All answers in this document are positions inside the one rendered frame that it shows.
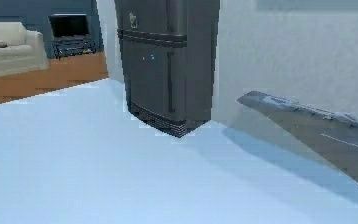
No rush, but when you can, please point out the black refrigerator door handle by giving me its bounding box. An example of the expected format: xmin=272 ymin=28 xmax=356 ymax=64
xmin=166 ymin=51 xmax=176 ymax=114

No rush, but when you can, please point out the dark grey refrigerator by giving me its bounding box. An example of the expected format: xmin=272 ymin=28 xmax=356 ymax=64
xmin=113 ymin=0 xmax=221 ymax=139

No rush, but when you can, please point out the cream sofa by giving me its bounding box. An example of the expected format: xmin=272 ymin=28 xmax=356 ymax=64
xmin=0 ymin=21 xmax=50 ymax=80

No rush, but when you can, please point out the black television set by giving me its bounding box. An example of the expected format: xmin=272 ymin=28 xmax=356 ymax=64
xmin=48 ymin=13 xmax=91 ymax=39

